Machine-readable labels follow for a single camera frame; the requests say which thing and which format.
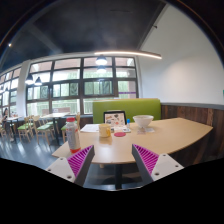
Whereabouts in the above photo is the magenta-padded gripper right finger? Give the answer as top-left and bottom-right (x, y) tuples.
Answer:
(131, 143), (185, 185)

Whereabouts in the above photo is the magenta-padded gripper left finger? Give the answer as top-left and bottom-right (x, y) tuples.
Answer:
(45, 144), (96, 187)

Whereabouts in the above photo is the clear red-capped drink bottle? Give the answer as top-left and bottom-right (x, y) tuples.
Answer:
(65, 116), (82, 154)

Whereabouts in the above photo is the white bowl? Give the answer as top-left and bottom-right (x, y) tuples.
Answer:
(132, 114), (155, 129)

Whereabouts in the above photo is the light wooden dining table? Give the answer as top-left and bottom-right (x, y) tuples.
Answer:
(39, 112), (71, 144)

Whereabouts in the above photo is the group of green-seated wooden chairs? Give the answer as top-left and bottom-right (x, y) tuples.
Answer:
(0, 112), (81, 146)

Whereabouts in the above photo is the yellow mug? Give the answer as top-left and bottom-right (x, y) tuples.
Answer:
(98, 123), (112, 138)

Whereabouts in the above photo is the white rounded flat device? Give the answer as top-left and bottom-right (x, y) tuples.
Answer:
(111, 125), (132, 134)

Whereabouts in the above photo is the green upholstered bench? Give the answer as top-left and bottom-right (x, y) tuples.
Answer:
(92, 98), (162, 125)

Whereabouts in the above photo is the black-framed picture sign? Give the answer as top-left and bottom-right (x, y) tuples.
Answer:
(103, 110), (128, 129)

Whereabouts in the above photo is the person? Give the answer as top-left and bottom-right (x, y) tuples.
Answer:
(0, 107), (10, 127)

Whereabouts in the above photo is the group of pendant lamps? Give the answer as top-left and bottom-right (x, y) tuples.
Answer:
(24, 54), (109, 86)

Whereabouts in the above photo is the curved linear ceiling light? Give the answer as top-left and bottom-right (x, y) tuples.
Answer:
(93, 50), (163, 60)

